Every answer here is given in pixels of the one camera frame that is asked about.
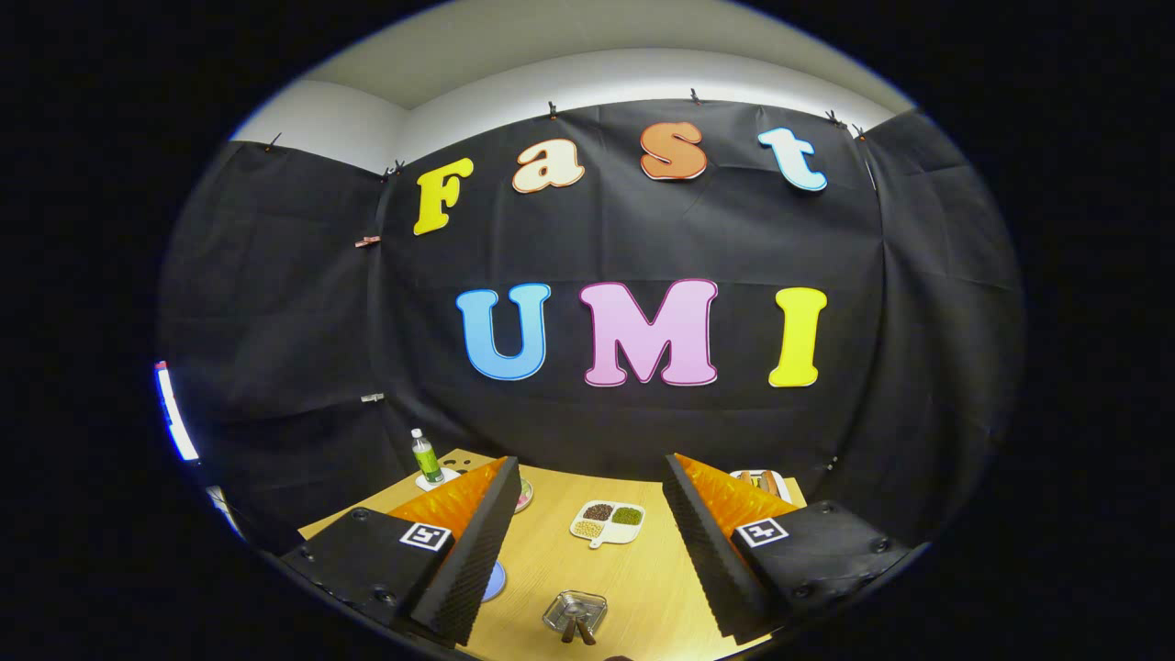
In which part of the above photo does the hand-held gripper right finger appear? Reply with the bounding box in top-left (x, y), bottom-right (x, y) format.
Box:
top-left (661, 454), bottom-right (919, 645)

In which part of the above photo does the metal wire basket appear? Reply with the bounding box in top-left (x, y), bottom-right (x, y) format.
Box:
top-left (542, 590), bottom-right (609, 644)

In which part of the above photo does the computer monitor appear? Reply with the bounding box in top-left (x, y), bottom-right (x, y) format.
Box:
top-left (154, 361), bottom-right (200, 463)

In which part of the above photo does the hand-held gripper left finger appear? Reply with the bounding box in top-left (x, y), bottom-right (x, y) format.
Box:
top-left (280, 456), bottom-right (522, 648)

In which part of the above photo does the black backdrop cloth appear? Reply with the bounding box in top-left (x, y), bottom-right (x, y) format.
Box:
top-left (156, 96), bottom-right (1024, 552)

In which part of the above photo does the green drink bottle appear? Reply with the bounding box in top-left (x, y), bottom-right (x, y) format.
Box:
top-left (410, 428), bottom-right (445, 485)

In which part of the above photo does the white toaster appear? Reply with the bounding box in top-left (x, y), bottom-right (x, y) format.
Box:
top-left (730, 469), bottom-right (792, 504)

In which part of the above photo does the white divided bean tray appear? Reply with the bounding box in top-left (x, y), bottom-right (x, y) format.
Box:
top-left (569, 499), bottom-right (646, 550)

